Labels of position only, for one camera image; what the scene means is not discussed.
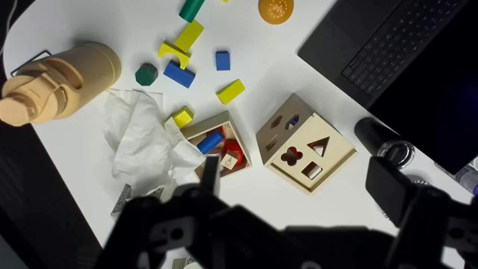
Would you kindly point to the long yellow block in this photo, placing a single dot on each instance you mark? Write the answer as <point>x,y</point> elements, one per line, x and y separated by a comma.
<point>190,37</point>

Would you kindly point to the tan drinking bottle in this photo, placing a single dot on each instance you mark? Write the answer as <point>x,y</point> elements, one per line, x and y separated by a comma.
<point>65,84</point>

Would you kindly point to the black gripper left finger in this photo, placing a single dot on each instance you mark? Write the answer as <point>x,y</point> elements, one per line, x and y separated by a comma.
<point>211,173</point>

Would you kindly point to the red block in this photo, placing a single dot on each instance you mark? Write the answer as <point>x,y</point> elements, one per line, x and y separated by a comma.
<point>235,149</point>

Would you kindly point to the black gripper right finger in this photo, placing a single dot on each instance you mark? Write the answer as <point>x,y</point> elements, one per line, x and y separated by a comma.
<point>394,187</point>

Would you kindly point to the small yellow cube block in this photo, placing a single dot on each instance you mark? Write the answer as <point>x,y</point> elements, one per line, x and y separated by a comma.
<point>183,117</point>

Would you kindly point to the red blue blocks tray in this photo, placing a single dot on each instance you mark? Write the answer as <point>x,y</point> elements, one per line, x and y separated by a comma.
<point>211,128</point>

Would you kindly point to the yellow rectangular block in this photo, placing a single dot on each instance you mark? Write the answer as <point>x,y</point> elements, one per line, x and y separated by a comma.
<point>231,92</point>

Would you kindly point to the green hexagon block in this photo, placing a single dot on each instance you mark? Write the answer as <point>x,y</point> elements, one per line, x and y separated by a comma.
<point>147,75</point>

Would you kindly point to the black cylindrical cup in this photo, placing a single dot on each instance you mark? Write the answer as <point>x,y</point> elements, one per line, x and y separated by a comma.
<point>382,137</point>

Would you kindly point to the yellow bridge block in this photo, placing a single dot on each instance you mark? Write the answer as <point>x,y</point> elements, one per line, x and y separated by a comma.
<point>174,53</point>

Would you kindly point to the blue cylinder block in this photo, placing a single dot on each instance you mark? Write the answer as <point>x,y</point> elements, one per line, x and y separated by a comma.
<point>210,143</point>

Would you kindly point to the blue cube block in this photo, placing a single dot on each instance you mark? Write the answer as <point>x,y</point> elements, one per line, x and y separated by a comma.
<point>223,60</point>

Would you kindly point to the black laptop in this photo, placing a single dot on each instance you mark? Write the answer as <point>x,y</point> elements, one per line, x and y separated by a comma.
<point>398,54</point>

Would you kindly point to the white crumpled tissue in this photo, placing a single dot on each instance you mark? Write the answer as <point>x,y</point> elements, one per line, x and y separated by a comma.
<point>144,140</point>

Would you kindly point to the brown cardboard box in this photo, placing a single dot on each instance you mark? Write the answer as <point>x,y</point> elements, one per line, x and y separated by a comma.
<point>307,144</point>

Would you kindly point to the green cylinder block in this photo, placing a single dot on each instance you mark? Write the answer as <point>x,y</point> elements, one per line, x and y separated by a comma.
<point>192,10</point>

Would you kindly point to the small plain wooden block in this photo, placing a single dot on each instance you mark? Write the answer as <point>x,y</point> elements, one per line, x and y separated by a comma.
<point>229,161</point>

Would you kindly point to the orange disc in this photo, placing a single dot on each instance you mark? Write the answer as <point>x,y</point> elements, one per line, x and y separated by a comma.
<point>276,10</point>

